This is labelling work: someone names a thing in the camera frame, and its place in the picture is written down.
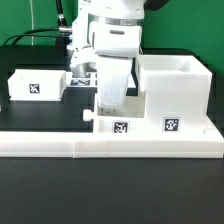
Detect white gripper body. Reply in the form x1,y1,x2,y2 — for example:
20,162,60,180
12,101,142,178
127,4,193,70
96,56,132,109

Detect white front drawer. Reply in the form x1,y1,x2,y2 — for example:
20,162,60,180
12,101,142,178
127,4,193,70
83,93,147,133

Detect white drawer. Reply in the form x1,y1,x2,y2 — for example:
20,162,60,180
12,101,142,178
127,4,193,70
8,69,66,101
83,93,147,133

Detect white drawer cabinet box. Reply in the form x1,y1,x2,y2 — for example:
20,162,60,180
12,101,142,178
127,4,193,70
137,55,212,133

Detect white rear drawer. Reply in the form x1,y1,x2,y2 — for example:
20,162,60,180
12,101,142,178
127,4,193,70
8,69,66,101

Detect white fiducial marker sheet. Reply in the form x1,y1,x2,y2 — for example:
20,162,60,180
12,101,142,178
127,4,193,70
65,72,98,88

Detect white L-shaped fence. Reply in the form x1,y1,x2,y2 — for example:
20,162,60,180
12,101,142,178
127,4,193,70
0,111,224,158

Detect black cable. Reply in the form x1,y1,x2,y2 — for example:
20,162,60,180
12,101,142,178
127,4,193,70
2,0,73,47

